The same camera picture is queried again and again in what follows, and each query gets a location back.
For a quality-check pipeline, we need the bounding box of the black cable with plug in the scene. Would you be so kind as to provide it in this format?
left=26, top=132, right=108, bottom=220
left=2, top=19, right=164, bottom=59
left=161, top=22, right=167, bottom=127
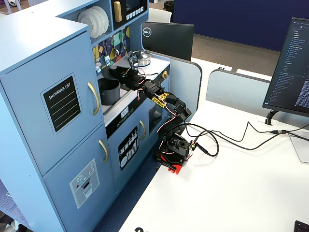
left=185, top=122, right=220, bottom=157

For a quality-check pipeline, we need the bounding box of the gold microwave handle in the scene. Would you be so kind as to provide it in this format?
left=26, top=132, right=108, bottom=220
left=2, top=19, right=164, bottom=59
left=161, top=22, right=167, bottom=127
left=113, top=0, right=122, bottom=23

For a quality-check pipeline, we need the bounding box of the steel pot glass lid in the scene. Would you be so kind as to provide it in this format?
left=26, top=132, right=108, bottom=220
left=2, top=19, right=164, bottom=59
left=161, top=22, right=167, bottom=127
left=132, top=50, right=151, bottom=59

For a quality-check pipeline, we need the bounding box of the silver stand base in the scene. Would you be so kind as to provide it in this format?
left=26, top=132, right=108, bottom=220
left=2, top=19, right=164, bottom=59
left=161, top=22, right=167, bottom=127
left=288, top=132, right=309, bottom=164

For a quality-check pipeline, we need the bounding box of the blue freezer door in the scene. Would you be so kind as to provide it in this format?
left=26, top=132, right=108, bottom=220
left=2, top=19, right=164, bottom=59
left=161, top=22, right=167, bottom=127
left=42, top=124, right=117, bottom=232

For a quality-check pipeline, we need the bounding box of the metal ladle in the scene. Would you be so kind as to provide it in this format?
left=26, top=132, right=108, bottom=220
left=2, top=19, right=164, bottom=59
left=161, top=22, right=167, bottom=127
left=111, top=35, right=120, bottom=56

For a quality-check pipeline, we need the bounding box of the gold dishwasher handle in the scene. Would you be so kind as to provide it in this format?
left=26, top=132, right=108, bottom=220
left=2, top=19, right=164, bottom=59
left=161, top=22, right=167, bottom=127
left=139, top=119, right=147, bottom=141

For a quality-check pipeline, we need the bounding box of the black keyboard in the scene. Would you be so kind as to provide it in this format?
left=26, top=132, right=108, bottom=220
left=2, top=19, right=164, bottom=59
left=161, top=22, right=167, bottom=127
left=294, top=220, right=309, bottom=232

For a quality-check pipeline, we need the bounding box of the lit computer monitor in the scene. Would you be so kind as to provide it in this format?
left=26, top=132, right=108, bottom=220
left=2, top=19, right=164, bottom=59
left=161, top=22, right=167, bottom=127
left=262, top=17, right=309, bottom=118

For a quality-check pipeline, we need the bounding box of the black shopping list board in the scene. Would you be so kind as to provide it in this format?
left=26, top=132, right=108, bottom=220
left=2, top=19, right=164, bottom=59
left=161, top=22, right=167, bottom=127
left=40, top=72, right=83, bottom=135

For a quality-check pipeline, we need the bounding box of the black Dell monitor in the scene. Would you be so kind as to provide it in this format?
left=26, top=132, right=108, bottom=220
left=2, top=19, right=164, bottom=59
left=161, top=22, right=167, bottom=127
left=141, top=21, right=195, bottom=62

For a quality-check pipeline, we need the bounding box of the gold fridge handle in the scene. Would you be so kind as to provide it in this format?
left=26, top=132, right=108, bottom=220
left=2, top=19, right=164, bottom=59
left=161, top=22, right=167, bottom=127
left=87, top=81, right=100, bottom=116

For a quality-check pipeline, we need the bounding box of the white chair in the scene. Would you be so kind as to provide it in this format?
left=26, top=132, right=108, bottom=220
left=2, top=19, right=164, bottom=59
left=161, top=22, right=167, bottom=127
left=147, top=7, right=173, bottom=24

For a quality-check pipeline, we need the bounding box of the black trash bin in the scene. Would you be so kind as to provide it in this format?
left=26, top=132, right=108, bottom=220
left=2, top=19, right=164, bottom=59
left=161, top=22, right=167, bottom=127
left=163, top=0, right=175, bottom=13

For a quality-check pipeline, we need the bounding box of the blue dishwasher door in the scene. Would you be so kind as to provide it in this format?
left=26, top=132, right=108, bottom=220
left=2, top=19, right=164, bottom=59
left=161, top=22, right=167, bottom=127
left=107, top=98, right=151, bottom=192

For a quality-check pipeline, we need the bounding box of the metal spatula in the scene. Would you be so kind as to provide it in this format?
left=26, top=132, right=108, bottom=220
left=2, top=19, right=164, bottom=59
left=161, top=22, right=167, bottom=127
left=103, top=40, right=111, bottom=66

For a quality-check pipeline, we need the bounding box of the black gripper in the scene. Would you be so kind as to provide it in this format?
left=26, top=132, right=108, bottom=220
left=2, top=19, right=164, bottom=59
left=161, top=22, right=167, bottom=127
left=116, top=66, right=147, bottom=88

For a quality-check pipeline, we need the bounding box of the gold freezer handle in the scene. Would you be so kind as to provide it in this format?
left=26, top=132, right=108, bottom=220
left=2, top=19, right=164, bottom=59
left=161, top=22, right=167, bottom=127
left=98, top=139, right=110, bottom=163

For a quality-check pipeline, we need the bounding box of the metal slotted spoon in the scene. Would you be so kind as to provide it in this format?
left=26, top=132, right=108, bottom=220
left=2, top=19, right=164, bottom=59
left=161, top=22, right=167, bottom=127
left=95, top=48, right=103, bottom=73

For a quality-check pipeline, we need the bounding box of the blue oven door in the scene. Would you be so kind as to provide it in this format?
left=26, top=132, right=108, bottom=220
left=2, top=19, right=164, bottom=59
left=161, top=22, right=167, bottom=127
left=144, top=79, right=171, bottom=155

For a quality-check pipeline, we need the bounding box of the gray pot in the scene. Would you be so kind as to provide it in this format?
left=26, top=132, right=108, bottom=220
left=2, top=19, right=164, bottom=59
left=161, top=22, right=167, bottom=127
left=97, top=77, right=121, bottom=106

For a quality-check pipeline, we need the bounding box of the gray sink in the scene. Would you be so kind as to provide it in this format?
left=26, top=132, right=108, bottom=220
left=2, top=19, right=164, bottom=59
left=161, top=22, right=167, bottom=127
left=100, top=82, right=138, bottom=116

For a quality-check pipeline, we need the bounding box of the gray desk partition panel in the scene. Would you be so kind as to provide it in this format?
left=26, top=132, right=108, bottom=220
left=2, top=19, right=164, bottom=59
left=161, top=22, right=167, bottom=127
left=205, top=68, right=272, bottom=110
left=169, top=57, right=203, bottom=117

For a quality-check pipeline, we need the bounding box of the red robot base mount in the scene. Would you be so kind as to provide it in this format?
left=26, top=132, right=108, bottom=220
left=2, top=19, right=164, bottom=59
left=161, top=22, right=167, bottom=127
left=155, top=151, right=194, bottom=175

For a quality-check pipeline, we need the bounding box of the white plate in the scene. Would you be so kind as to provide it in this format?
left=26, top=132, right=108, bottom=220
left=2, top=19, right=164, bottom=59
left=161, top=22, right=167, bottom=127
left=86, top=7, right=106, bottom=36
left=93, top=5, right=110, bottom=33
left=77, top=9, right=100, bottom=39

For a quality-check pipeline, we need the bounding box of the black toy microwave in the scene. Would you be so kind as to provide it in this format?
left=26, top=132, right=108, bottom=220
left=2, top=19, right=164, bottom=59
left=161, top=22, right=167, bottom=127
left=111, top=0, right=149, bottom=31

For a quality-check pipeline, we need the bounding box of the blue wooden toy kitchen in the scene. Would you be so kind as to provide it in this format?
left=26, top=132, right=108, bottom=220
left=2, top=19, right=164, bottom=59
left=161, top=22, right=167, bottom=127
left=0, top=0, right=171, bottom=232

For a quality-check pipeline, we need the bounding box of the blue fridge door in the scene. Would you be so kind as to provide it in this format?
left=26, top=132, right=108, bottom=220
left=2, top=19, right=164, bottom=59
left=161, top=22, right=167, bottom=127
left=0, top=31, right=105, bottom=176

